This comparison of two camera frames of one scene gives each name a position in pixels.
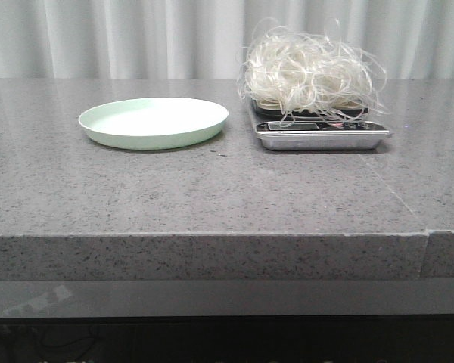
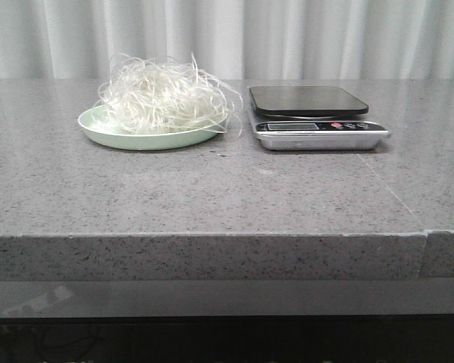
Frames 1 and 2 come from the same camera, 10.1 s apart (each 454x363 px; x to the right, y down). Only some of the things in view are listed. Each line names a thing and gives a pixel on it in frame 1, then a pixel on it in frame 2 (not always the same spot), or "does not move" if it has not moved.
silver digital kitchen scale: (309, 130) does not move
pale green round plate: (153, 123) does not move
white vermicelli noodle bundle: (311, 74) → (166, 96)
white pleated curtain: (206, 39) does not move
